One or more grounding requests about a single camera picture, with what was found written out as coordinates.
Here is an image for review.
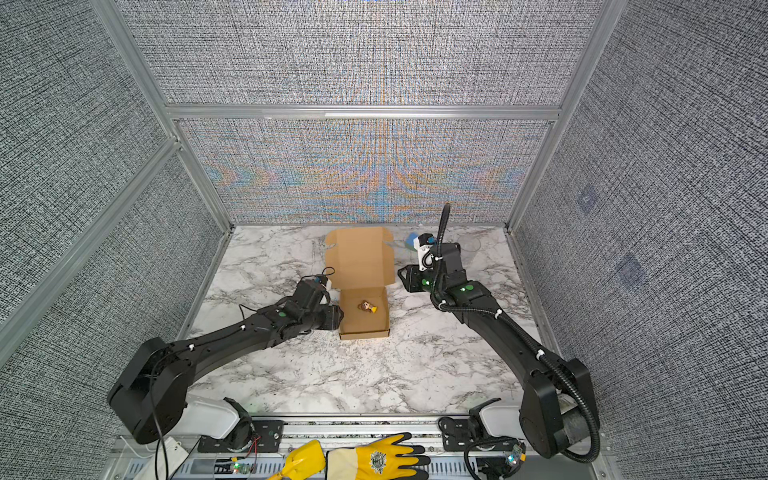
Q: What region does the small brown yellow toy figure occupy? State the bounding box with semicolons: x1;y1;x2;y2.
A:
358;301;378;313

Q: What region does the brown cardboard box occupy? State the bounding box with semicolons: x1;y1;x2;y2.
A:
325;227;395;340

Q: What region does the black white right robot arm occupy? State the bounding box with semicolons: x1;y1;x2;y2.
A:
397;234;601;463

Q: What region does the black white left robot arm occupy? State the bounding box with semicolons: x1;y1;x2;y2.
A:
107;274;344;452

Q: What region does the clear round plastic lid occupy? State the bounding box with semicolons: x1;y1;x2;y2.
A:
458;234;482;253

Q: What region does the blue green sponge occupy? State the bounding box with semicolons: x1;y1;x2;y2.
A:
406;233;421;251

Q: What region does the yellow black work glove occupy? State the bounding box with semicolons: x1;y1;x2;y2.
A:
325;432;431;480

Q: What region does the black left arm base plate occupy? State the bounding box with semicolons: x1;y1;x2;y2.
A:
198;419;285;455

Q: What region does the aluminium front rail frame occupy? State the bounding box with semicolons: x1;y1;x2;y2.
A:
101;413;622;480

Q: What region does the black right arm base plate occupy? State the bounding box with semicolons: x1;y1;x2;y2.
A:
437;416;526;452

